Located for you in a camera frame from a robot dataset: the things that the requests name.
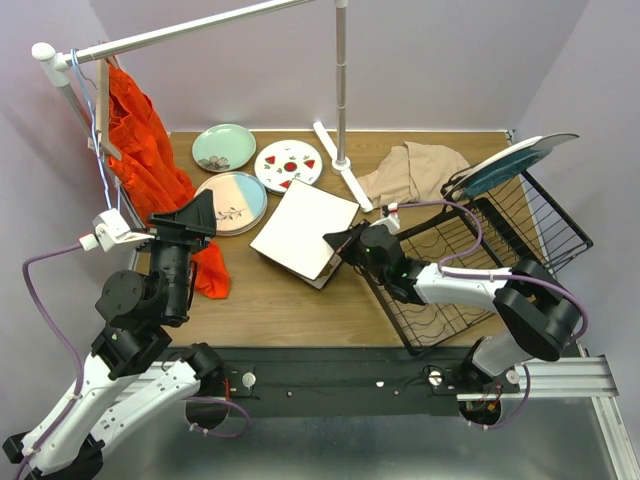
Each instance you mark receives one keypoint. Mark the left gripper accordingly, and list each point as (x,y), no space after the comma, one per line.
(192,225)

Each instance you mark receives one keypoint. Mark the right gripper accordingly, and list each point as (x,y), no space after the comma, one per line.
(343,241)

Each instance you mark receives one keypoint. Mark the cream and teal plate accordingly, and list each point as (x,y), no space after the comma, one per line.
(239,201)

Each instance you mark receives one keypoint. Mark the square leaf pattern plate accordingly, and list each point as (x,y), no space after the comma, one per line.
(325,275)

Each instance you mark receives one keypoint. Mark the large square green plate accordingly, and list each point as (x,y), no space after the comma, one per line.
(292,236)

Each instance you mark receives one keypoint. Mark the green round plate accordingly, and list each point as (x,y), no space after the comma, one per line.
(223,148)

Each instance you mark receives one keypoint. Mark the white blue rimmed plate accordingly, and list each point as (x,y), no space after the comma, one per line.
(282,162)

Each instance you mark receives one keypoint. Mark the teal round plate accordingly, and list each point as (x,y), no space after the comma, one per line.
(491,175)

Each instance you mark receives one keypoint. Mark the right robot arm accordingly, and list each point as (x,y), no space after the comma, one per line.
(541,317)

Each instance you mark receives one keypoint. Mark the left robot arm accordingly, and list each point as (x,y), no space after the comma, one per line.
(91,419)

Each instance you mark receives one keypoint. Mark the white clothes rack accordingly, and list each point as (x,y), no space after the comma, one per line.
(56,65)

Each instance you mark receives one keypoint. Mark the orange garment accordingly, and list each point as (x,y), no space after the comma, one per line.
(146,169)

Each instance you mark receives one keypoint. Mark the beige cloth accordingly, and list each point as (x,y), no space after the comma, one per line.
(412,173)

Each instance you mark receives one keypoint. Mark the wooden clip hanger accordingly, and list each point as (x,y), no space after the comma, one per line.
(102,108)

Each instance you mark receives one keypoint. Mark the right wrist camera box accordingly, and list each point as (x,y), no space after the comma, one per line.
(390,217)

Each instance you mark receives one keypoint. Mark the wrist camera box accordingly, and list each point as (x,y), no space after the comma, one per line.
(390,217)
(112,233)

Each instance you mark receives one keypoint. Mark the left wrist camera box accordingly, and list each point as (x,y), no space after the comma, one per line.
(112,233)

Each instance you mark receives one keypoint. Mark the black mounting rail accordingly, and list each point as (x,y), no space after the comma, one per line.
(289,382)

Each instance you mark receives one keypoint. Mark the blue wire hanger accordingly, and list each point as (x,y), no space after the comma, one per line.
(111,184)

